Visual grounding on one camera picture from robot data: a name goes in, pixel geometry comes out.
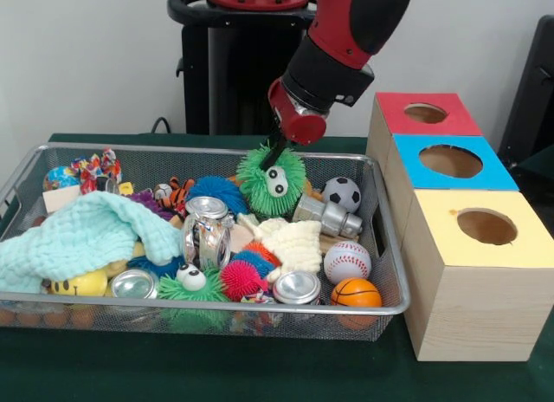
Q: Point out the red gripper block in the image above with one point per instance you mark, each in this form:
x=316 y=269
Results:
x=303 y=129

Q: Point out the large green fuzzy eyed ball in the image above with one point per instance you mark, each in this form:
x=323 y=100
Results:
x=255 y=189

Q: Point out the silver plastic toy truck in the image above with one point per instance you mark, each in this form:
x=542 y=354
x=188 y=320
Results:
x=333 y=218

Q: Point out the light blue cloth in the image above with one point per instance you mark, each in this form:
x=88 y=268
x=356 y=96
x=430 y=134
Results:
x=86 y=233

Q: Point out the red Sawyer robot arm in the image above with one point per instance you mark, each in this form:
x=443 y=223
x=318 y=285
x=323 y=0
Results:
x=346 y=25

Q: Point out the shallow metal mesh bin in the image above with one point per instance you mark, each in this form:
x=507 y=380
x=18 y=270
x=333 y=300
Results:
x=130 y=322

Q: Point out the wooden box with three holes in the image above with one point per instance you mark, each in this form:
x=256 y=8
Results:
x=467 y=315

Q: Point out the black and white soccer ball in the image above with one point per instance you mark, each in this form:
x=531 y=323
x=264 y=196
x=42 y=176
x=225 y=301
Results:
x=342 y=195

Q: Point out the white toy baseball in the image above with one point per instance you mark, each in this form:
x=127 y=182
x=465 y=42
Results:
x=347 y=262

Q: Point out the purple spiky ball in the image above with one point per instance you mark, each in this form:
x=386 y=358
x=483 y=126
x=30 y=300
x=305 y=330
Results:
x=147 y=200

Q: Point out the small green fuzzy eyed ball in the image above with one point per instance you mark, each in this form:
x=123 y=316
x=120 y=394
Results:
x=208 y=289

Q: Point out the blue fuzzy eyed ball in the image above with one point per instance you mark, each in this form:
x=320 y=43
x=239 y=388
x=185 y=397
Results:
x=166 y=267

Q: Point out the orange toy basketball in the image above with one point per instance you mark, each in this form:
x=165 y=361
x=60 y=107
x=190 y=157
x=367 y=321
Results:
x=356 y=293

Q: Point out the dark green tablecloth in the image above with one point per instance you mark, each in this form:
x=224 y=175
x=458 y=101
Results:
x=541 y=164
x=259 y=376

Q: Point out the yellow smiley ball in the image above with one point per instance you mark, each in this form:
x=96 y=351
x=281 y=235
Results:
x=86 y=285

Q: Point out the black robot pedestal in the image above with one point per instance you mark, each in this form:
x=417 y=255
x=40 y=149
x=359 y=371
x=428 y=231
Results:
x=233 y=73

